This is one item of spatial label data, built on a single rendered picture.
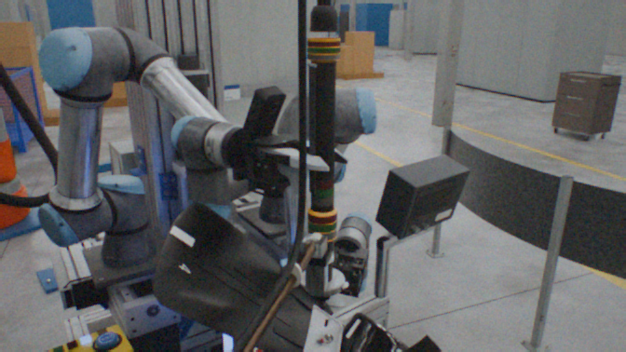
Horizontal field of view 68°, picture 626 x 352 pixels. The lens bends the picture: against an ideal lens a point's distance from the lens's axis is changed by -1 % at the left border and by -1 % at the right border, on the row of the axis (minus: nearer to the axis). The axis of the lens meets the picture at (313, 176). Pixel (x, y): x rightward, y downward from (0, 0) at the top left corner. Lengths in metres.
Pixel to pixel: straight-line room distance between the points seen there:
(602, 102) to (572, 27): 3.42
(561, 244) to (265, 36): 1.88
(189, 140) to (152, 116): 0.64
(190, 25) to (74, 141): 0.54
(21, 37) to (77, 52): 7.49
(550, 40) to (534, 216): 7.97
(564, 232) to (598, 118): 5.08
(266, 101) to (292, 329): 0.31
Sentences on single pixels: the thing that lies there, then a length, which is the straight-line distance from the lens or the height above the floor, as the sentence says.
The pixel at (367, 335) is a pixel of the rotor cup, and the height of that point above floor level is 1.26.
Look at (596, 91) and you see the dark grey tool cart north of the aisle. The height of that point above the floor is 0.71.
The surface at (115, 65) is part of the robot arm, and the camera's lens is 1.06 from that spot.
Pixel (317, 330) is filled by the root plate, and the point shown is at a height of 1.26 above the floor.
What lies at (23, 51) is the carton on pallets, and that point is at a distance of 8.54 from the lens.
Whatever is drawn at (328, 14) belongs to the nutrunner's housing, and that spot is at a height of 1.68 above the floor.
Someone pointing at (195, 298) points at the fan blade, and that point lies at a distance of 0.56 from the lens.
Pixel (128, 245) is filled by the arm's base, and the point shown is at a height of 1.10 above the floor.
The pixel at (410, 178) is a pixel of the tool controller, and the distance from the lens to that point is 1.35.
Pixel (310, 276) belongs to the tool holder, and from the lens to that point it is 0.69.
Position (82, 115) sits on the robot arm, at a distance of 1.09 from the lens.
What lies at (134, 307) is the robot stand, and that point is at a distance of 1.28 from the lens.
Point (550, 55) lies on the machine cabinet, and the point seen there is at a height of 0.94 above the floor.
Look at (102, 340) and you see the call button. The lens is 1.04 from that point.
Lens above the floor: 1.68
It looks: 19 degrees down
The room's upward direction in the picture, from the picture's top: straight up
